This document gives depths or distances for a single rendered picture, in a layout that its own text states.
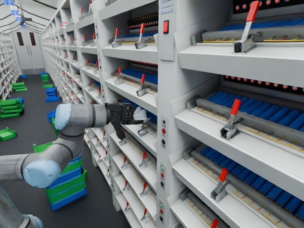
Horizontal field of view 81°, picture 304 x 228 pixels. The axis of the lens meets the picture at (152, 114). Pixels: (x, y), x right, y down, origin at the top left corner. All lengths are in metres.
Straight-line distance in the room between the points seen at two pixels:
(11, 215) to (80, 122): 0.77
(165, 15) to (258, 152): 0.42
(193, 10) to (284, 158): 0.41
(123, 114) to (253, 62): 0.50
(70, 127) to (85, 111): 0.07
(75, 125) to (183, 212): 0.50
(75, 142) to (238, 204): 0.56
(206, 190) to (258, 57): 0.38
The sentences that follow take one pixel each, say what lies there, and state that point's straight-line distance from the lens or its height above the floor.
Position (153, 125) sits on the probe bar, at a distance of 0.83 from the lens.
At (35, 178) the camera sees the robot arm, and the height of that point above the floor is 0.95.
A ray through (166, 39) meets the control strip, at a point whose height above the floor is 1.34.
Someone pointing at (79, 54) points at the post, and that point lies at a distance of 1.84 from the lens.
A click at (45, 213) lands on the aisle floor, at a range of 1.94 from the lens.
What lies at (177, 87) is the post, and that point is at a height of 1.20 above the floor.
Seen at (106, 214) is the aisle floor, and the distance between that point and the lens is 1.76.
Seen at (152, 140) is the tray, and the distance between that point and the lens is 0.79.
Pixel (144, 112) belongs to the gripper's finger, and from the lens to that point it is 0.78.
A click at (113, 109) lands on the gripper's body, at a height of 1.08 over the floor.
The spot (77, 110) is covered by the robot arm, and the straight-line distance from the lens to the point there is 0.67.
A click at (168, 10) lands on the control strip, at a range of 0.56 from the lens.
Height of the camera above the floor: 1.32
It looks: 21 degrees down
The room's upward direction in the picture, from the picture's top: straight up
